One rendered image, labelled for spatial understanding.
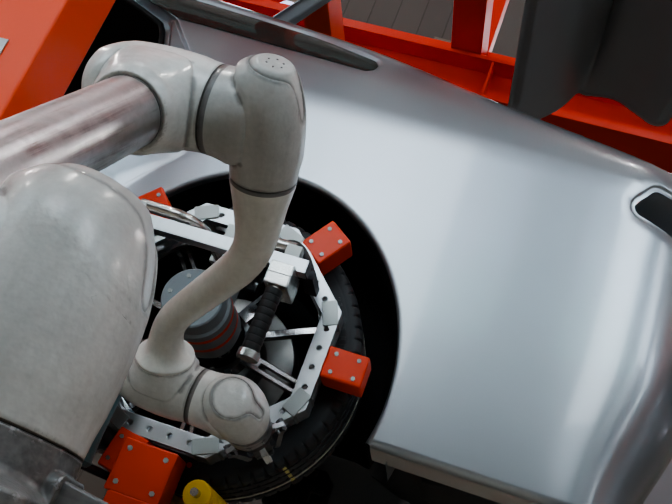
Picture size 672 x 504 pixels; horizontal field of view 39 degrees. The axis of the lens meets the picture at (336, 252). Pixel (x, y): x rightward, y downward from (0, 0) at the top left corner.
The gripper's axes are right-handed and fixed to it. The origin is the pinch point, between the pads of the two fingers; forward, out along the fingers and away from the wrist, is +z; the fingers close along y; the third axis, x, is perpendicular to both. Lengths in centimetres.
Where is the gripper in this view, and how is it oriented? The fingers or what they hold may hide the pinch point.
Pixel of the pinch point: (264, 453)
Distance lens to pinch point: 197.2
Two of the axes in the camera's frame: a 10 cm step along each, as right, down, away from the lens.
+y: 9.0, -4.2, 1.2
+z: 0.7, 4.2, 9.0
